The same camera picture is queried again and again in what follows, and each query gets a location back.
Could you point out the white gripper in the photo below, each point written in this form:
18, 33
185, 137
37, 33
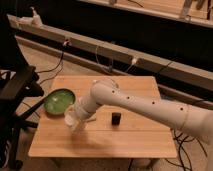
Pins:
77, 125

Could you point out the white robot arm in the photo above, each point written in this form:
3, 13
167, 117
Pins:
192, 120

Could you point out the black eraser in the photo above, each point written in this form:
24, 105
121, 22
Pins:
116, 117

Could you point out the green round plate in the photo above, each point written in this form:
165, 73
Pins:
58, 101

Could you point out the wooden table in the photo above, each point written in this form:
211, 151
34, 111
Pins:
134, 137

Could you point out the white tube package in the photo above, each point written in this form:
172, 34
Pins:
108, 82

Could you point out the black office chair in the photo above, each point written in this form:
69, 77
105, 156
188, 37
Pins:
20, 82

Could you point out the long grey beam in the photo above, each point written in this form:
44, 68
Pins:
146, 61

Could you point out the white spray bottle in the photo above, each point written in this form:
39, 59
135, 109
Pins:
34, 20

